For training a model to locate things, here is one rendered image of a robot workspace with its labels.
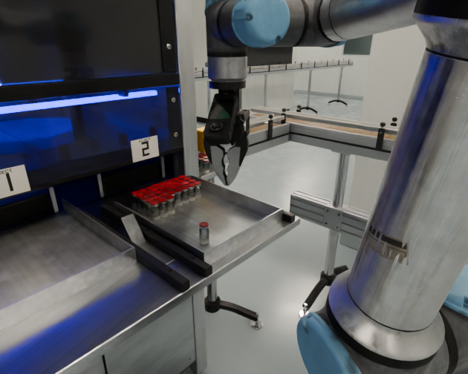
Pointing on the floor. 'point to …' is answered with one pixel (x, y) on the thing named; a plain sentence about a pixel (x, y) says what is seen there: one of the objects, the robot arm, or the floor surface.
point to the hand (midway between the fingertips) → (226, 180)
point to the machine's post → (186, 81)
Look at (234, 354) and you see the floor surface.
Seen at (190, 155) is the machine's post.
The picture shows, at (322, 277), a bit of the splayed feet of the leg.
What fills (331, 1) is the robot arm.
